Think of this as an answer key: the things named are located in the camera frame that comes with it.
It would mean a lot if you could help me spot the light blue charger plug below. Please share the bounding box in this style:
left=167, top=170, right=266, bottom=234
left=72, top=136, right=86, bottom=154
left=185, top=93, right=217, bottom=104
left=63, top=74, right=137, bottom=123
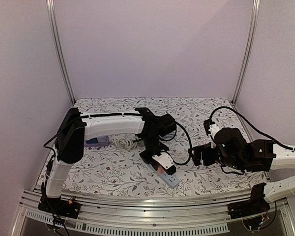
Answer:
left=97, top=136, right=107, bottom=143

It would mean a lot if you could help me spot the floral patterned table mat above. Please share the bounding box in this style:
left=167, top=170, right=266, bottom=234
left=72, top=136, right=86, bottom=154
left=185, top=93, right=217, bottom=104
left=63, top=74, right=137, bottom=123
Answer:
left=62, top=98, right=266, bottom=199

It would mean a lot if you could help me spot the light blue power strip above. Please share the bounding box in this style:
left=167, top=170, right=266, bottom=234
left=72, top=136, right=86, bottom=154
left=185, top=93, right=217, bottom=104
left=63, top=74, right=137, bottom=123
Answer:
left=150, top=166, right=180, bottom=188

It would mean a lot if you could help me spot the pink charger plug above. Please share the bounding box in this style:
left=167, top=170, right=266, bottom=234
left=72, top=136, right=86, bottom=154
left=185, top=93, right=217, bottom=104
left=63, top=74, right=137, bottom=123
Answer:
left=157, top=166, right=165, bottom=174

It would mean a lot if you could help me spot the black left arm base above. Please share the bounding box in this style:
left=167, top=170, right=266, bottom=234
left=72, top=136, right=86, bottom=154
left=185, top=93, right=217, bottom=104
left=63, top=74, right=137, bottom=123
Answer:
left=38, top=197, right=81, bottom=219

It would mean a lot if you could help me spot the aluminium front rail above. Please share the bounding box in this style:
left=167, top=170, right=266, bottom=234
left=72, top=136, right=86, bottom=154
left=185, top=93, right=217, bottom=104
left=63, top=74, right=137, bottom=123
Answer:
left=13, top=190, right=295, bottom=236

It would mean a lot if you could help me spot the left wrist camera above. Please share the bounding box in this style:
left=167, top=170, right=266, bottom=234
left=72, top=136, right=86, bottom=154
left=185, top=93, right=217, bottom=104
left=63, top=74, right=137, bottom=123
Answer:
left=152, top=152, right=176, bottom=175

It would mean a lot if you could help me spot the left aluminium frame post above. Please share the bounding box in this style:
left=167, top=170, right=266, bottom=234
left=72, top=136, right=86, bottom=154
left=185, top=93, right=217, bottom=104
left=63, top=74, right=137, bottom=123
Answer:
left=46, top=0, right=76, bottom=104

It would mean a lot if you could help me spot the dark blue cube socket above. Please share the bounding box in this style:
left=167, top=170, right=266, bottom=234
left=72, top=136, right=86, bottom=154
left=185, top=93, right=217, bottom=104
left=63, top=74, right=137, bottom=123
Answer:
left=85, top=138, right=98, bottom=144

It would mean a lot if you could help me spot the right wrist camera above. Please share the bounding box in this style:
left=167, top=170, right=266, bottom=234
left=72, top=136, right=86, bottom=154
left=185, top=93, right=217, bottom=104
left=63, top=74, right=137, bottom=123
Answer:
left=204, top=119, right=221, bottom=148

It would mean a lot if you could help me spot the aluminium frame post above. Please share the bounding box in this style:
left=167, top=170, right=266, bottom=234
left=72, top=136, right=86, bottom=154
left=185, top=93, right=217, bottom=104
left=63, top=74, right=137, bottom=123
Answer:
left=231, top=0, right=261, bottom=106
left=46, top=0, right=76, bottom=104

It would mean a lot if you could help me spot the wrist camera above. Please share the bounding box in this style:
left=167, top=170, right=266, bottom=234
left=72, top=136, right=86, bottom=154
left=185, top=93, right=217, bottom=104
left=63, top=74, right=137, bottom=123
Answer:
left=152, top=152, right=176, bottom=175
left=204, top=119, right=221, bottom=148

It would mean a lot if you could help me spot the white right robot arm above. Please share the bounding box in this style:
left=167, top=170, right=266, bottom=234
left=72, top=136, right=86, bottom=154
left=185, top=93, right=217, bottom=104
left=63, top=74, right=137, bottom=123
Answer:
left=188, top=117, right=295, bottom=219

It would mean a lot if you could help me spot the purple power strip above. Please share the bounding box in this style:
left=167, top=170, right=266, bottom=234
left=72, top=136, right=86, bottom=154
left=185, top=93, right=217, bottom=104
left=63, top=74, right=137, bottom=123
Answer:
left=84, top=136, right=110, bottom=147

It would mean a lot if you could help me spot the white power cable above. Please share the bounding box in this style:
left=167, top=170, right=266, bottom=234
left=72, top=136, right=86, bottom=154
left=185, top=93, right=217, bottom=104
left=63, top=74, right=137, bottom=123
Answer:
left=109, top=136, right=138, bottom=149

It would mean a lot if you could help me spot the right aluminium frame post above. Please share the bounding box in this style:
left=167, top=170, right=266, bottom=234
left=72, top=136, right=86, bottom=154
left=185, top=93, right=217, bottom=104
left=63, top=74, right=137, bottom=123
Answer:
left=231, top=0, right=261, bottom=106

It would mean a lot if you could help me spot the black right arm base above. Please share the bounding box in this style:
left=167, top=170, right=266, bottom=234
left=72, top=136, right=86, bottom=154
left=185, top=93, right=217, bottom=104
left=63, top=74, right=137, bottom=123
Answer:
left=227, top=198, right=270, bottom=219

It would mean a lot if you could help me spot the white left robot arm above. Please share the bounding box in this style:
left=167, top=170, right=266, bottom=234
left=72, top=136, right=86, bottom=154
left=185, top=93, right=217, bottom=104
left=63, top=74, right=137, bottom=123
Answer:
left=38, top=108, right=179, bottom=213

